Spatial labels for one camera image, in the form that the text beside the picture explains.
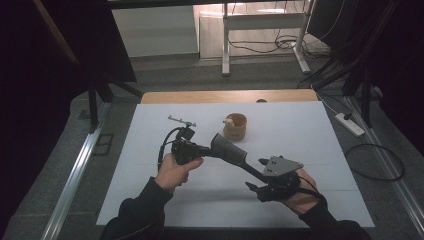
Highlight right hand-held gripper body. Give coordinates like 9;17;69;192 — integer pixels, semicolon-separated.
255;155;305;203

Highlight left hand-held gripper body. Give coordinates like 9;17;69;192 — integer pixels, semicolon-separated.
167;115;215;167

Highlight black kitchen cleaver knife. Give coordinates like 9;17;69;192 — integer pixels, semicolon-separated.
209;132;272;185

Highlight person's left hand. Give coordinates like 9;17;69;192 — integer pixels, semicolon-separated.
153;152;205;195

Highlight person's right hand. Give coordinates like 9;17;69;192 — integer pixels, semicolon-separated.
280;168;323;216

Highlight round wooden cup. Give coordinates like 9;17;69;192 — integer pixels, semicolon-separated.
222;112;248;141

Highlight white table mat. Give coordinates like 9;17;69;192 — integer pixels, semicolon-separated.
95;101;376;229

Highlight wooden table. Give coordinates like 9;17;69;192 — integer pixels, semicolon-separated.
140;88;320;105

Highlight white power strip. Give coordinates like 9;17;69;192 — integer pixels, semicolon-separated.
334;112;366;138

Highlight dark floor outlet cover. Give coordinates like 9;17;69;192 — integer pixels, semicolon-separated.
92;132;115;157

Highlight black tripod stand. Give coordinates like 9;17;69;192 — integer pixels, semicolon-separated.
87;79;145;132

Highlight black metal stand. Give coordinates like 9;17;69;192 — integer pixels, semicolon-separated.
312;0;401;129

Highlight dark curtain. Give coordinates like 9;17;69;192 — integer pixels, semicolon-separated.
306;0;424;155
0;0;138;236

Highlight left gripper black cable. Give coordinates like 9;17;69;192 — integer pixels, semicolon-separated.
157;125;185;172

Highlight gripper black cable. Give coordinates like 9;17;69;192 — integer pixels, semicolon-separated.
157;125;185;172
297;174;328;202

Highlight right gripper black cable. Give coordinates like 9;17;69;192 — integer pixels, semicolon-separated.
297;174;328;202

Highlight white power strip cable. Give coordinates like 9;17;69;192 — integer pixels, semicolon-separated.
310;83;340;116

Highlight long aluminium floor rail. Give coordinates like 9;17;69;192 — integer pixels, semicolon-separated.
344;95;424;236
41;101;112;240

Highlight black looped floor cable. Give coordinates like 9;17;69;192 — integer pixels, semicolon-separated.
344;142;407;183

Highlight tangled black floor cables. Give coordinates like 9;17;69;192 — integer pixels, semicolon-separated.
229;31;332;62

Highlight white metal desk frame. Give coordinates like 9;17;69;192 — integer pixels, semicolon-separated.
221;0;317;77

